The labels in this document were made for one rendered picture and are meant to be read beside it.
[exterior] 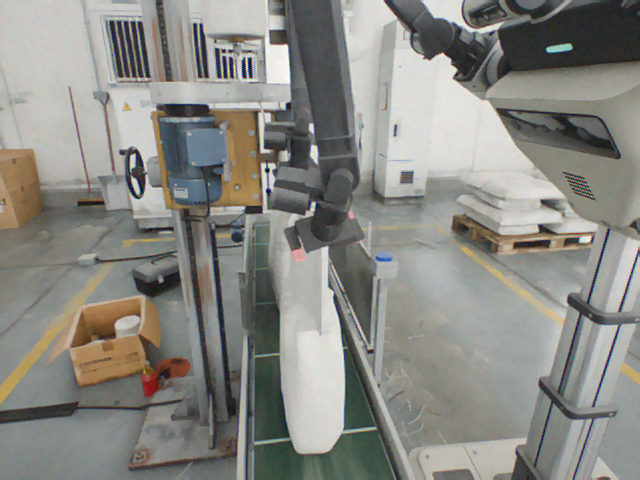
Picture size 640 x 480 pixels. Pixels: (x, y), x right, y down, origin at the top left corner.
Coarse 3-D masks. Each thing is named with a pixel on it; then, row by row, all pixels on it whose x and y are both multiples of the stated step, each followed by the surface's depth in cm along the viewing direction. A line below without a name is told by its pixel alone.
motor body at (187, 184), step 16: (160, 128) 106; (176, 128) 103; (192, 128) 104; (176, 144) 104; (176, 160) 106; (176, 176) 109; (192, 176) 108; (208, 176) 110; (176, 192) 109; (192, 192) 108
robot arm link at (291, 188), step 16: (288, 176) 58; (304, 176) 59; (336, 176) 53; (352, 176) 54; (272, 192) 59; (288, 192) 59; (304, 192) 59; (320, 192) 58; (336, 192) 55; (272, 208) 61; (288, 208) 60; (304, 208) 60
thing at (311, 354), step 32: (320, 256) 118; (288, 288) 117; (320, 288) 88; (288, 320) 105; (320, 320) 91; (288, 352) 105; (320, 352) 100; (288, 384) 107; (320, 384) 103; (288, 416) 111; (320, 416) 106; (320, 448) 111
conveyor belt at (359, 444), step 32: (256, 224) 315; (256, 256) 253; (256, 288) 212; (256, 320) 182; (256, 352) 160; (256, 384) 143; (352, 384) 143; (256, 416) 129; (352, 416) 129; (256, 448) 117; (288, 448) 117; (352, 448) 117
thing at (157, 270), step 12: (144, 264) 285; (156, 264) 284; (168, 264) 285; (132, 276) 283; (144, 276) 273; (156, 276) 276; (168, 276) 284; (144, 288) 279; (156, 288) 278; (168, 288) 287
